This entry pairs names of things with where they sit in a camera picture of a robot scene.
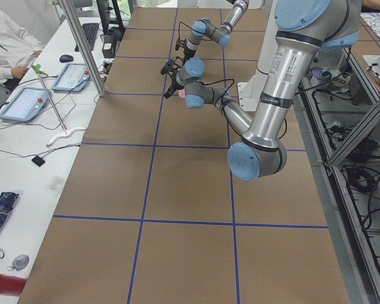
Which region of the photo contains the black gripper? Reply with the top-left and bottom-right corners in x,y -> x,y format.
184,47 -> 194,60
163,73 -> 184,99

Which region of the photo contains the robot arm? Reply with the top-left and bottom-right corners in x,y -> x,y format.
175,0 -> 250,61
161,1 -> 362,181

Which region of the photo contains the black computer monitor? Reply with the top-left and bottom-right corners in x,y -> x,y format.
96,0 -> 125,35

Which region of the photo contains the far blue teach pendant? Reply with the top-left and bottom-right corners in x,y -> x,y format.
51,63 -> 90,93

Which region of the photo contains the blue teach pendant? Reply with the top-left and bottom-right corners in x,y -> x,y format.
0,87 -> 49,122
51,63 -> 90,93

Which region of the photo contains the black keyboard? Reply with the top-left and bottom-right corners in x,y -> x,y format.
82,23 -> 99,51

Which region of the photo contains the black computer mouse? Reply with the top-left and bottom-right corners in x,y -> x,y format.
59,54 -> 74,63

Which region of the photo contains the brown paper table mat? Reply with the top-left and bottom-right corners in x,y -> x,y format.
20,8 -> 349,303

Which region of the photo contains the long grabber stick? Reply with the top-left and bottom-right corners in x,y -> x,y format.
31,64 -> 86,148

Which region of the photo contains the near blue teach pendant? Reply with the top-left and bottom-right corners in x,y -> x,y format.
0,87 -> 49,122

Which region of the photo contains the clear plastic packet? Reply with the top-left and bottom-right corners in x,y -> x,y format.
45,175 -> 65,196

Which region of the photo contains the small black square device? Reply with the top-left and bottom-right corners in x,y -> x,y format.
31,155 -> 46,167

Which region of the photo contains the person in white shirt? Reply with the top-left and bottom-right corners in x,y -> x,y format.
0,11 -> 44,81

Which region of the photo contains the folded blue umbrella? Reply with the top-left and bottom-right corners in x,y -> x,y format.
0,192 -> 19,230

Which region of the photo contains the silver round tag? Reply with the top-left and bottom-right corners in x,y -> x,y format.
7,254 -> 30,271

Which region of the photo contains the red cylinder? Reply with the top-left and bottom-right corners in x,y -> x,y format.
0,274 -> 27,296

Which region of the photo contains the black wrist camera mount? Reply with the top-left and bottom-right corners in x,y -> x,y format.
175,39 -> 187,51
160,56 -> 182,75

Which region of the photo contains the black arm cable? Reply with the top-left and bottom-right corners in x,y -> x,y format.
177,20 -> 199,42
199,78 -> 288,140

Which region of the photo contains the aluminium frame post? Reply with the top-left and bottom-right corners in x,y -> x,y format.
58,0 -> 105,97

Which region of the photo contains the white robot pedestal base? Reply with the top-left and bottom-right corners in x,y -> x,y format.
237,1 -> 277,111

